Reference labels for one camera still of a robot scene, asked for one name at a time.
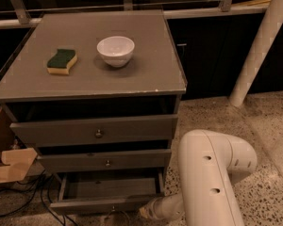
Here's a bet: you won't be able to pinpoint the plywood box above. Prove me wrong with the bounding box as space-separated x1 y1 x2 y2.
0 107 37 184

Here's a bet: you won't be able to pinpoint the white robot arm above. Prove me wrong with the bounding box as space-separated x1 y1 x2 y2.
140 130 258 226

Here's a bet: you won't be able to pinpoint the green yellow sponge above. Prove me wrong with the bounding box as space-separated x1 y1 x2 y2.
47 49 77 75

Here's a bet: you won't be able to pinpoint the grey wooden drawer cabinet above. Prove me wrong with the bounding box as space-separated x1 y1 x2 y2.
0 10 188 181

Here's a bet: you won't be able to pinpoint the dark low cabinet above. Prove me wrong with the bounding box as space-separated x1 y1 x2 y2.
168 13 283 100

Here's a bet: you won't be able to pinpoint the black floor cables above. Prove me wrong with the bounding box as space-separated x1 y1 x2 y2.
0 169 79 226

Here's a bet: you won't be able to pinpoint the grey top drawer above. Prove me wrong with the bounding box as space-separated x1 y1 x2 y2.
10 115 177 147

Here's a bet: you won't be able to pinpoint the grey drawer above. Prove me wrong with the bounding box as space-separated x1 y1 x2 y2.
10 115 177 147
38 149 171 172
50 168 164 215

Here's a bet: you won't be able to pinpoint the white ceramic bowl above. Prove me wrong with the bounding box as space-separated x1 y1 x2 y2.
97 36 135 68

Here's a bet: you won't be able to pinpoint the white diagonal pillar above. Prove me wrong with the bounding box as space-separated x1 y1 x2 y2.
228 0 283 107

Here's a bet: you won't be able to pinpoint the grey bottom drawer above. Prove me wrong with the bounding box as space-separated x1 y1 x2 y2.
50 168 164 215

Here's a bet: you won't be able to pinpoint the grey middle drawer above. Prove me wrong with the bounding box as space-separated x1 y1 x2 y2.
38 149 171 172

